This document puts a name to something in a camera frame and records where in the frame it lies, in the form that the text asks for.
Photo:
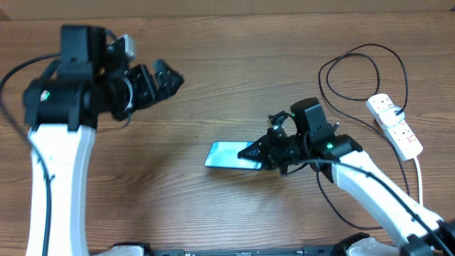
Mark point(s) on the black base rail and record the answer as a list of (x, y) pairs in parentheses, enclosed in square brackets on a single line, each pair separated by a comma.
[(307, 250)]

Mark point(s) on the Samsung Galaxy smartphone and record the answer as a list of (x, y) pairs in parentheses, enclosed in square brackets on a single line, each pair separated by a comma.
[(223, 154)]

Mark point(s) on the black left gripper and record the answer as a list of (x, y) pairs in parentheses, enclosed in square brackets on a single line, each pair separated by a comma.
[(153, 92)]

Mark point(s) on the white power strip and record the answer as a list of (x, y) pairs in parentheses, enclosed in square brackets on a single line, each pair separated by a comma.
[(401, 136)]

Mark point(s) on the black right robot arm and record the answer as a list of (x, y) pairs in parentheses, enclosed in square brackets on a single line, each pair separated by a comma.
[(304, 136)]

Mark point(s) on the white charger plug adapter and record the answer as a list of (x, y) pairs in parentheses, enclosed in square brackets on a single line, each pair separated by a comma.
[(390, 117)]

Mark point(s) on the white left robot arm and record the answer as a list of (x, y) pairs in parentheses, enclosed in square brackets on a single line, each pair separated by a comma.
[(93, 73)]

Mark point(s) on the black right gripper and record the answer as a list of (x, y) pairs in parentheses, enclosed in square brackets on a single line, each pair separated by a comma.
[(266, 147)]

